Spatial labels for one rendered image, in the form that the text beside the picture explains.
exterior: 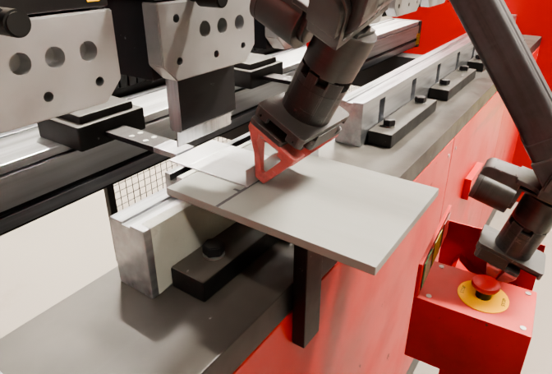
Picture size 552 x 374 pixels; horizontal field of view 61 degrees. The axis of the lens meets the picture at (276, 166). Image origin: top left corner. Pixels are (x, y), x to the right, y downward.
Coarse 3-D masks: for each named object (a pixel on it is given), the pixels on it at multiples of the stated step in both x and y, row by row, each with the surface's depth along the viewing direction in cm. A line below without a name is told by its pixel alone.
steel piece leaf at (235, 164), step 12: (216, 156) 62; (228, 156) 62; (240, 156) 62; (252, 156) 62; (264, 156) 62; (276, 156) 58; (192, 168) 59; (204, 168) 59; (216, 168) 59; (228, 168) 59; (240, 168) 59; (252, 168) 54; (264, 168) 56; (228, 180) 56; (240, 180) 55; (252, 180) 55
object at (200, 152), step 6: (204, 144) 66; (210, 144) 66; (216, 144) 66; (222, 144) 66; (192, 150) 64; (198, 150) 64; (204, 150) 64; (210, 150) 64; (216, 150) 64; (180, 156) 62; (186, 156) 62; (192, 156) 62; (198, 156) 62; (204, 156) 62; (174, 162) 60; (180, 162) 60; (186, 162) 60; (192, 162) 60
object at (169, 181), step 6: (240, 138) 68; (246, 138) 69; (228, 144) 66; (234, 144) 67; (240, 144) 68; (174, 168) 59; (180, 168) 59; (186, 168) 60; (168, 174) 58; (174, 174) 58; (180, 174) 59; (168, 180) 58; (174, 180) 58; (180, 180) 57; (168, 186) 58
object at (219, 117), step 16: (192, 80) 55; (208, 80) 57; (224, 80) 59; (176, 96) 54; (192, 96) 55; (208, 96) 57; (224, 96) 60; (176, 112) 55; (192, 112) 56; (208, 112) 58; (224, 112) 61; (176, 128) 56; (192, 128) 58; (208, 128) 60
